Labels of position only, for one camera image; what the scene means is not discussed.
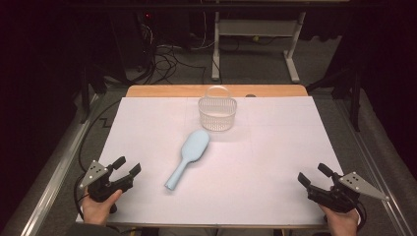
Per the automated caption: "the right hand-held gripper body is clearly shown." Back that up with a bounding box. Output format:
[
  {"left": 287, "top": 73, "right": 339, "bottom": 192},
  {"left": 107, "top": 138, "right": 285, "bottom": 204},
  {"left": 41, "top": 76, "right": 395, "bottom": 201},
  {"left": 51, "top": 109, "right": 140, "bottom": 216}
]
[{"left": 307, "top": 171, "right": 390, "bottom": 213}]

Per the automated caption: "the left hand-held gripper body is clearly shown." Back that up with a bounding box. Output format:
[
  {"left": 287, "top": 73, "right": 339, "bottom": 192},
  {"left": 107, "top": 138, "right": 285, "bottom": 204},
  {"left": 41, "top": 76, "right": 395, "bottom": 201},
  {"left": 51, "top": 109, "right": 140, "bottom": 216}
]
[{"left": 79, "top": 160, "right": 136, "bottom": 204}]

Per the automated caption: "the light blue hairbrush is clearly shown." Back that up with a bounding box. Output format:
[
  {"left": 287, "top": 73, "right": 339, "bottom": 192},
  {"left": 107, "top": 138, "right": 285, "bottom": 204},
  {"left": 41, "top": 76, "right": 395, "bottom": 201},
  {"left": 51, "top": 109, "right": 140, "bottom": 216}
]
[{"left": 164, "top": 129, "right": 210, "bottom": 191}]

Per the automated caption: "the white plastic basket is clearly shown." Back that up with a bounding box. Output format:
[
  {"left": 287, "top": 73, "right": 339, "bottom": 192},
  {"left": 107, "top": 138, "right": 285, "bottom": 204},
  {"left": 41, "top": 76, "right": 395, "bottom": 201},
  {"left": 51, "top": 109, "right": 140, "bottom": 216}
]
[{"left": 198, "top": 85, "right": 238, "bottom": 132}]

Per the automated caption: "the person's left hand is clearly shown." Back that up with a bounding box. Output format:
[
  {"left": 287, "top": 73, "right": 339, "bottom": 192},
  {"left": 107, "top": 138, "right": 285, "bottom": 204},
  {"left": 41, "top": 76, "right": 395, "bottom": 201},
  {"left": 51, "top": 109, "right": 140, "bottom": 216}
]
[{"left": 81, "top": 189, "right": 123, "bottom": 226}]

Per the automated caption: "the person's right hand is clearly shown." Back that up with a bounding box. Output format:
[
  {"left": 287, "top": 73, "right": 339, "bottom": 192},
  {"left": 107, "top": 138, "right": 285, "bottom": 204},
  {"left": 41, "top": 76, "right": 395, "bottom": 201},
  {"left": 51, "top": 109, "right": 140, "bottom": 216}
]
[{"left": 319, "top": 205, "right": 361, "bottom": 236}]

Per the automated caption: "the white paper sheet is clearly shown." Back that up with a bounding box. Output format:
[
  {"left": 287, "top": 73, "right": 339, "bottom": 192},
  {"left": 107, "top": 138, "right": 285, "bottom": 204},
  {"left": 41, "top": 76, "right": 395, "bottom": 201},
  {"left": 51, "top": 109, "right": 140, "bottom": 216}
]
[{"left": 76, "top": 95, "right": 348, "bottom": 228}]

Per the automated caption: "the black stand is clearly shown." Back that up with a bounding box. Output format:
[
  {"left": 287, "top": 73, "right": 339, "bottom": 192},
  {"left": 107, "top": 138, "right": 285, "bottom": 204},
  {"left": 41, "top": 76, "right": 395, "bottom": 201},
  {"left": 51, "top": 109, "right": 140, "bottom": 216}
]
[
  {"left": 80, "top": 63, "right": 108, "bottom": 125},
  {"left": 307, "top": 63, "right": 363, "bottom": 133}
]

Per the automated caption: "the dark equipment with red light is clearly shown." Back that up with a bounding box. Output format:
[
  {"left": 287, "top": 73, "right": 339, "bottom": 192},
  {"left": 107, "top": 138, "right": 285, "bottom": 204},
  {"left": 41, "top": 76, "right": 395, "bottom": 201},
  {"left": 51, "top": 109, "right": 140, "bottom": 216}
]
[{"left": 107, "top": 9, "right": 158, "bottom": 72}]

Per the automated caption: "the left hand-held gripper black cable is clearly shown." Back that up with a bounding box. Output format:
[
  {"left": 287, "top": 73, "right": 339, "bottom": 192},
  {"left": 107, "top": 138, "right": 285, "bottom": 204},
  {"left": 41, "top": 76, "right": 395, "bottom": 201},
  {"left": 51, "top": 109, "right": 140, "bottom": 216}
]
[{"left": 74, "top": 97, "right": 123, "bottom": 221}]

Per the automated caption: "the hand-held gripper black cable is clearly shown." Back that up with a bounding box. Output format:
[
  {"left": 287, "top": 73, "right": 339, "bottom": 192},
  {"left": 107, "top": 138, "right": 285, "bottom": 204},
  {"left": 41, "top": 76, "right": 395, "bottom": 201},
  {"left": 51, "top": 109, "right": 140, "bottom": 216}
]
[
  {"left": 74, "top": 97, "right": 123, "bottom": 221},
  {"left": 356, "top": 201, "right": 369, "bottom": 232}
]

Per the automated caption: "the right hand-held gripper black cable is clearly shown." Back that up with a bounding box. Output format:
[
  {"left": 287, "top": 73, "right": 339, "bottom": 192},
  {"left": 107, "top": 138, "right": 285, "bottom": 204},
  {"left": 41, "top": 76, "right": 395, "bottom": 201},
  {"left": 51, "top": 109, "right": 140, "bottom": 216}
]
[{"left": 356, "top": 201, "right": 369, "bottom": 232}]

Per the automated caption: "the metal floor rail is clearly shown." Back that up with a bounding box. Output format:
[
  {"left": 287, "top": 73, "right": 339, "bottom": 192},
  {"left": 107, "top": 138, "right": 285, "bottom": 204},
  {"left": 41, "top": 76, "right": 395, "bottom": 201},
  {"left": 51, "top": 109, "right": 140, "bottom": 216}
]
[
  {"left": 19, "top": 93, "right": 100, "bottom": 236},
  {"left": 333, "top": 97, "right": 415, "bottom": 236}
]

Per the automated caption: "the bundle of floor cables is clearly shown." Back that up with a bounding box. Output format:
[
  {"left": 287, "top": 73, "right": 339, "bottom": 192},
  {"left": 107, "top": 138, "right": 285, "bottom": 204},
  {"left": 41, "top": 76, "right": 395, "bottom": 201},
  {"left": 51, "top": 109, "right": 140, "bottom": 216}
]
[{"left": 139, "top": 19, "right": 209, "bottom": 85}]

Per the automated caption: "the white metal table frame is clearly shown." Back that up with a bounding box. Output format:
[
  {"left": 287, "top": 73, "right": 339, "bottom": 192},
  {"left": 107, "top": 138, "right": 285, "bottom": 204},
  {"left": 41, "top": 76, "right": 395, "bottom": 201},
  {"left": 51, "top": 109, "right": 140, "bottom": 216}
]
[{"left": 210, "top": 11, "right": 308, "bottom": 84}]

